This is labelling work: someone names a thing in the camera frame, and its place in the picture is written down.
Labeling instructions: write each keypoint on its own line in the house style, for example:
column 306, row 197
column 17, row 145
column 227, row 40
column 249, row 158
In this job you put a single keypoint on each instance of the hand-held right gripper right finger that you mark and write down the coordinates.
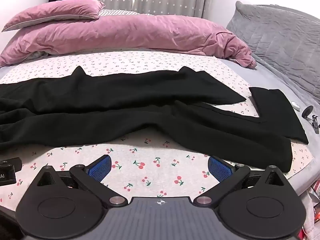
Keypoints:
column 220, row 168

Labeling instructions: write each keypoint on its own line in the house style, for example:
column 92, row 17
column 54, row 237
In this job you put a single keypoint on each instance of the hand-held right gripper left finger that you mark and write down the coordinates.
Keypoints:
column 100, row 168

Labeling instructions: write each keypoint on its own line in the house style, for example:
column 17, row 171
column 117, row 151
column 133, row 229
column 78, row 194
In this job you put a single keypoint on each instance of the black pants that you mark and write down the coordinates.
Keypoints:
column 150, row 100

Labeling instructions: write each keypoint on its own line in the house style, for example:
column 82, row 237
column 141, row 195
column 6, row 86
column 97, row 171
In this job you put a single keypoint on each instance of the cherry print bed sheet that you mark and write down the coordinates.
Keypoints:
column 160, row 165

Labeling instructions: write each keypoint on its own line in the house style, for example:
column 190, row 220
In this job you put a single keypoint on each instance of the small white case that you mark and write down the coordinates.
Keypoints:
column 295, row 105

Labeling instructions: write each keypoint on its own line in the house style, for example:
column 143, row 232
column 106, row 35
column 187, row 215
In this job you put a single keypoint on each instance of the grey bed sheet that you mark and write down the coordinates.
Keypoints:
column 262, row 77

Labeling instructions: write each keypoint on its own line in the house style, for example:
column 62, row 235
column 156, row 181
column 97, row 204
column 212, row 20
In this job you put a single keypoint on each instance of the red printed packaging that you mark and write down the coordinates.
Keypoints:
column 315, row 210

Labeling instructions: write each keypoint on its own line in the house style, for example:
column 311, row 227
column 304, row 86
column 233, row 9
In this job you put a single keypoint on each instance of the pink duvet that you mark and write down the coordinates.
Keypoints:
column 125, row 32

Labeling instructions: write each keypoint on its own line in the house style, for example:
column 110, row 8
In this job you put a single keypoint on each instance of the grey quilted headboard cover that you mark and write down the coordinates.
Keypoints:
column 280, row 40

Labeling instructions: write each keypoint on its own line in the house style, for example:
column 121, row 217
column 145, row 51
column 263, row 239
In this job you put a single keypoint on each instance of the striped pillow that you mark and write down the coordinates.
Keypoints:
column 115, row 12

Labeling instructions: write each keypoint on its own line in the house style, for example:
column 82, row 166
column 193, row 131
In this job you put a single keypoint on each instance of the pink pillow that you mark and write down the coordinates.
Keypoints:
column 55, row 12

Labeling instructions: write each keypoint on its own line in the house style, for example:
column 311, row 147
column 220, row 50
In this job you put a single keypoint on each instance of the black clamp mount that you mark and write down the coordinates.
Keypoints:
column 307, row 111

